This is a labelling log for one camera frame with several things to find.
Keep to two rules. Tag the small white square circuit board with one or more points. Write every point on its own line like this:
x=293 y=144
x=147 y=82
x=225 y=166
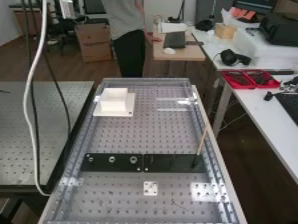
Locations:
x=151 y=188

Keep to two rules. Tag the clear box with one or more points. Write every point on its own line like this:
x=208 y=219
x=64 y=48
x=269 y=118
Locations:
x=147 y=133

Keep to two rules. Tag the small white box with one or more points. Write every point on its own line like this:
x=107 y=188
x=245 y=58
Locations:
x=114 y=101

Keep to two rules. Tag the metal nut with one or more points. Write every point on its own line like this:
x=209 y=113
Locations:
x=133 y=159
x=112 y=159
x=91 y=159

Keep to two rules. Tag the thin stick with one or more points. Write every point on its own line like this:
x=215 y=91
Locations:
x=203 y=140

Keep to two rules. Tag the black plate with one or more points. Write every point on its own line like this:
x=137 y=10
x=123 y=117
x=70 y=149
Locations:
x=173 y=163

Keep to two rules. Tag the wooden desk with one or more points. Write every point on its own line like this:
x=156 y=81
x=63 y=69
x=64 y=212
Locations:
x=177 y=56

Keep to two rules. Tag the white mouse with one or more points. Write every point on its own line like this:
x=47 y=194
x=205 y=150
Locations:
x=169 y=50

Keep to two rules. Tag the person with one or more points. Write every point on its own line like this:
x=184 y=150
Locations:
x=128 y=43

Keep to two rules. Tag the red tray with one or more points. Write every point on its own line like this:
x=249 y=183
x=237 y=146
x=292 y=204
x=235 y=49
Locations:
x=264 y=78
x=239 y=80

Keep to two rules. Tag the black keyboard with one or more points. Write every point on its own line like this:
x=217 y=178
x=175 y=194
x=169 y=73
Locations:
x=290 y=105
x=175 y=40

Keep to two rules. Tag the cardboard box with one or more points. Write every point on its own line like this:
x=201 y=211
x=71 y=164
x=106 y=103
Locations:
x=94 y=43

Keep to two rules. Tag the black headphones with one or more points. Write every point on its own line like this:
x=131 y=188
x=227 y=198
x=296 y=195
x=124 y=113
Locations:
x=231 y=56

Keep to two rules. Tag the white desk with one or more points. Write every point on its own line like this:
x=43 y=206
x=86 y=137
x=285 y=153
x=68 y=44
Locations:
x=267 y=55
x=267 y=120

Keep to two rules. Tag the small wooden box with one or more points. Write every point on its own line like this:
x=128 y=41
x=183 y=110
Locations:
x=225 y=31

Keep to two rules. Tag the black case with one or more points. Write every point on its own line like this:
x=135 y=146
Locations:
x=281 y=30

